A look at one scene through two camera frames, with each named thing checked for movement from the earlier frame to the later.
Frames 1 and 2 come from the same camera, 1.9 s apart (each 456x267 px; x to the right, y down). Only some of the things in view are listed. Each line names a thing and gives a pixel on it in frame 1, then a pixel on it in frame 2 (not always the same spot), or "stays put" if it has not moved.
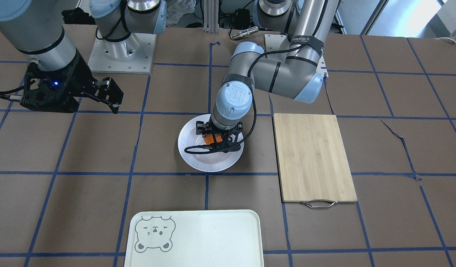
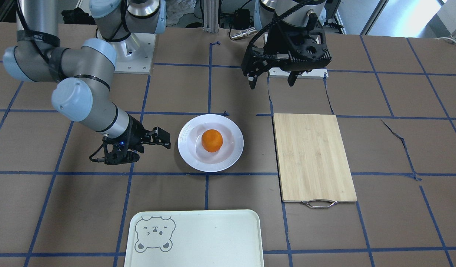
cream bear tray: [195, 238] stays put
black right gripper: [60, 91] → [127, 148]
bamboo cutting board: [313, 168] stays put
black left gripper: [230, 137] → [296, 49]
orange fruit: [209, 138] stays put
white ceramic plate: [210, 162] stays put
